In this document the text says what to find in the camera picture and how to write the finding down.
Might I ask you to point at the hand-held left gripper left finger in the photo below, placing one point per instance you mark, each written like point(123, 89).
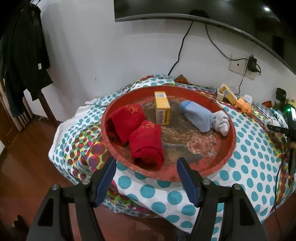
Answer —
point(106, 178)

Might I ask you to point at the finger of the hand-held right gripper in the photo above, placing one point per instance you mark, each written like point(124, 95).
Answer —
point(277, 129)

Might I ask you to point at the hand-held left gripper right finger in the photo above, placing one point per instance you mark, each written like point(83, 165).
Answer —
point(187, 178)

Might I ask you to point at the round red tray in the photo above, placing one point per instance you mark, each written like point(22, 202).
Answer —
point(180, 143)

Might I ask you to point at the red sock roll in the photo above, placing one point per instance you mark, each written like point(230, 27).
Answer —
point(124, 122)
point(145, 146)

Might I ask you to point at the large white sock roll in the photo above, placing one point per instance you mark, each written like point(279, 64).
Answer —
point(220, 122)

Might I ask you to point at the light blue sock roll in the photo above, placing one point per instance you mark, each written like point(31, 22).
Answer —
point(196, 115)

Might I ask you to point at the large yellow medicine box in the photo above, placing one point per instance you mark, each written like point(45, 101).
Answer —
point(162, 107)

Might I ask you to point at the polka dot cloth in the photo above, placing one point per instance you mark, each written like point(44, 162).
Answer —
point(254, 162)

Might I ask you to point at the orange toy figure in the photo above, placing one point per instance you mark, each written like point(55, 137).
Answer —
point(244, 106)

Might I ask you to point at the small white sock roll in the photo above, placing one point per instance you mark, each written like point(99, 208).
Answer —
point(247, 98)

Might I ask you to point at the small yellow medicine box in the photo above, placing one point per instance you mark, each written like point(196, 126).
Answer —
point(231, 97)
point(225, 88)

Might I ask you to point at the small brown medicine box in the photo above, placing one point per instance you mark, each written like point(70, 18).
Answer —
point(220, 96)

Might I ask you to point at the black charger plug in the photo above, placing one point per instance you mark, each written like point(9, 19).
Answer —
point(252, 63)

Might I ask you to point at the wooden chair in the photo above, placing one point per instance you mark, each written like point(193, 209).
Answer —
point(44, 104)

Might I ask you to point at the red orange ornament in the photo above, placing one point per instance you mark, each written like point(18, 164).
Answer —
point(182, 79)

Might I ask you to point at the black television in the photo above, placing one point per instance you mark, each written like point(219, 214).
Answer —
point(196, 10)

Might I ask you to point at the dark hanging clothes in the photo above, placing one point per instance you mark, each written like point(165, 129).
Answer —
point(23, 58)

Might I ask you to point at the white wall socket plate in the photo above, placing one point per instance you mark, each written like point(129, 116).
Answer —
point(251, 74)
point(238, 64)

